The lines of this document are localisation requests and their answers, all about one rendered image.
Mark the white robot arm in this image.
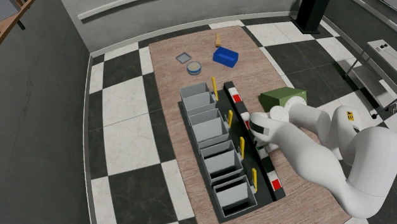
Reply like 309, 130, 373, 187
248, 96, 397, 219

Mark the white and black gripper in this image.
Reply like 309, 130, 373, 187
254, 137, 267, 149

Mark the blue open plastic bin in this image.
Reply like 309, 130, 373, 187
213, 46, 239, 68

